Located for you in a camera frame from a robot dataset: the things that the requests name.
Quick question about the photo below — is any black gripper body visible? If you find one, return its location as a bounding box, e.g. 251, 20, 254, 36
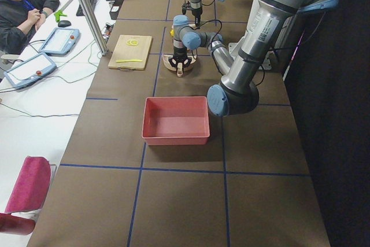
182, 2, 202, 19
169, 47, 192, 68

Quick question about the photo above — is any beige plastic dustpan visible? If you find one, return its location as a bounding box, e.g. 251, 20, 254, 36
162, 54, 197, 77

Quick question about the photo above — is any red plastic bin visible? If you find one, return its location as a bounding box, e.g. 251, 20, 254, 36
142, 96, 210, 145

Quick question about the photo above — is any yellow plastic toy knife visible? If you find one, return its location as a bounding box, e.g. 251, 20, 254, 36
116, 58, 143, 63

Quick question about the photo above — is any wooden cutting board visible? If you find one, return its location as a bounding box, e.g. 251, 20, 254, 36
108, 35, 152, 71

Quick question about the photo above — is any far blue teach pendant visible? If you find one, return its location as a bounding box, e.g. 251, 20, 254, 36
39, 27, 80, 56

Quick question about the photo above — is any blue teach pendant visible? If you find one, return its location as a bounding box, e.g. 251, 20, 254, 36
39, 27, 80, 56
4, 53, 57, 89

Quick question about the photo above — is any black computer mouse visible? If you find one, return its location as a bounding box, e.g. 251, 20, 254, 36
58, 20, 72, 28

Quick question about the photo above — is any green plastic clamp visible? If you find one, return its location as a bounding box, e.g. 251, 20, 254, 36
54, 10, 67, 23

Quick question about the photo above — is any near blue teach pendant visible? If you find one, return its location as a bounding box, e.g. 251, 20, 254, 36
4, 53, 57, 89

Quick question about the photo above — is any seated person in dark jacket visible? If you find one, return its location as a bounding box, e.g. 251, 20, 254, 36
1, 0, 60, 54

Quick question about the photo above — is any pink cushioned chair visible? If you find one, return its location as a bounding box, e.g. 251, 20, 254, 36
1, 156, 52, 235

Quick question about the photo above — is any white camera mounting pole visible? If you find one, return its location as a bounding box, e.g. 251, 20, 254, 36
229, 0, 277, 64

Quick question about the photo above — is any aluminium frame post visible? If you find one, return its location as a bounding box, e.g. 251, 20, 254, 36
79, 0, 108, 56

